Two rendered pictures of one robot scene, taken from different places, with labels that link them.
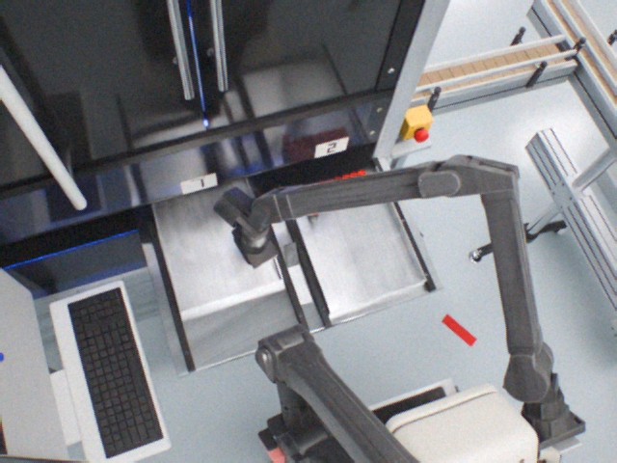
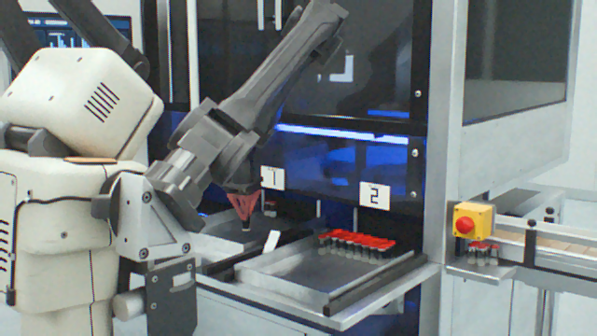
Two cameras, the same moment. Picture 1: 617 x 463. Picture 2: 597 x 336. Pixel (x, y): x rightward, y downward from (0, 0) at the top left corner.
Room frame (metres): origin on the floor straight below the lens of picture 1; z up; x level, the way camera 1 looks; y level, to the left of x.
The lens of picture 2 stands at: (0.05, -1.34, 1.39)
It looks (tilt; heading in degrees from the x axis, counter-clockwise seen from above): 11 degrees down; 69
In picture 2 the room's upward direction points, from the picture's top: straight up
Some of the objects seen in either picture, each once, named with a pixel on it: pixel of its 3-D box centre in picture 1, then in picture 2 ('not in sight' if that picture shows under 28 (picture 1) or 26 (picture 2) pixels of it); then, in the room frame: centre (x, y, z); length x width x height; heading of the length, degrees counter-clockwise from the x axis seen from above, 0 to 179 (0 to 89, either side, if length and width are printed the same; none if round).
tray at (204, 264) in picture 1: (213, 236); (251, 226); (0.52, 0.24, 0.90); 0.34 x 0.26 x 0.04; 30
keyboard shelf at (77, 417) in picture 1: (92, 378); not in sight; (0.12, 0.46, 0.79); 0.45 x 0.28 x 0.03; 32
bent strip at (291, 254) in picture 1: (298, 273); (256, 249); (0.46, 0.01, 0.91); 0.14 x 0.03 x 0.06; 29
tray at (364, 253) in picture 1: (354, 237); (326, 264); (0.59, -0.11, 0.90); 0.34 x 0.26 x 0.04; 30
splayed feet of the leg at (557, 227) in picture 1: (523, 236); not in sight; (1.12, -0.91, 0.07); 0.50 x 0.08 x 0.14; 120
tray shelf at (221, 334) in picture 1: (285, 245); (282, 255); (0.55, 0.06, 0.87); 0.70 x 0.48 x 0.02; 120
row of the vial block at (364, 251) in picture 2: not in sight; (354, 248); (0.69, -0.05, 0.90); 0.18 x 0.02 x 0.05; 120
